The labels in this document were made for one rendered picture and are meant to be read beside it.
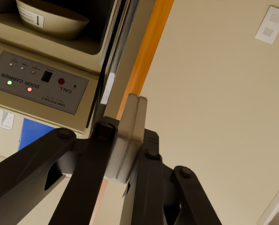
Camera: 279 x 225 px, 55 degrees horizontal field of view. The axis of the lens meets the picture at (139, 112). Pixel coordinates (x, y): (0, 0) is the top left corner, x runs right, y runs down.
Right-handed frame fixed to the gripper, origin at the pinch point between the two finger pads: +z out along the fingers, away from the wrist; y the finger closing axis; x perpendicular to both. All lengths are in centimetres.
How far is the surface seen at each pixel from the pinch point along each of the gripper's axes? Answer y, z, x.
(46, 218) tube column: -11, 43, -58
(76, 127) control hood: -8.4, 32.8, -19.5
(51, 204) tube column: -11, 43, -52
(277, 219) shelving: 85, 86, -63
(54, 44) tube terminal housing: -19.5, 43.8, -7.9
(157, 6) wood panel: -0.6, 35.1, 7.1
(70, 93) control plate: -12.1, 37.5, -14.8
